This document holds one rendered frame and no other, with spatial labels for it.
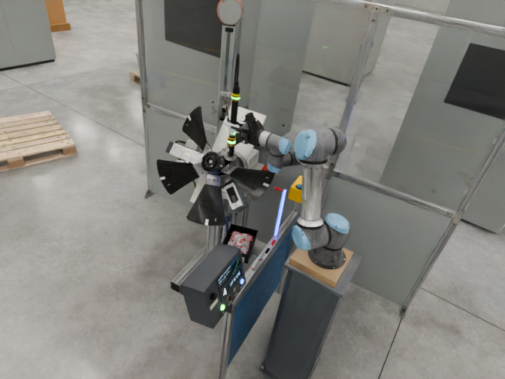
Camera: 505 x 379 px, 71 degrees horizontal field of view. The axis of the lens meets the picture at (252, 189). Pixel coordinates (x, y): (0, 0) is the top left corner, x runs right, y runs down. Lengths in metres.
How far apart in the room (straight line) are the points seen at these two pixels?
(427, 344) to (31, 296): 2.89
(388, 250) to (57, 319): 2.38
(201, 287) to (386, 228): 1.71
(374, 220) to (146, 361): 1.81
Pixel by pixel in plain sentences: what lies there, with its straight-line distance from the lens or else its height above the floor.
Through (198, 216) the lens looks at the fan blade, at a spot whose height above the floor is 0.97.
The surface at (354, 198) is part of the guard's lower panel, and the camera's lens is 2.64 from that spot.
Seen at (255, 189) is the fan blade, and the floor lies 1.17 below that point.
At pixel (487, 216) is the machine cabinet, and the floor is 0.20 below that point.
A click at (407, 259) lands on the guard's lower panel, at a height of 0.51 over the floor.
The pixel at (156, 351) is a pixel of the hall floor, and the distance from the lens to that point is 2.63.
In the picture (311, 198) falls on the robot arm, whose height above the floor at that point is 1.40.
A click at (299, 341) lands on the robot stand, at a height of 0.49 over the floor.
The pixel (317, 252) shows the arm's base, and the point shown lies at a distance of 1.75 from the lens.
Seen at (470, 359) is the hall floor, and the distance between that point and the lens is 3.21.
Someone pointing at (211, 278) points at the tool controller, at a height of 1.25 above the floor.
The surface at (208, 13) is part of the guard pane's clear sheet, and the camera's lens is 2.70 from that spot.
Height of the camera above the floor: 2.27
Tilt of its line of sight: 35 degrees down
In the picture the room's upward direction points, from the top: 8 degrees clockwise
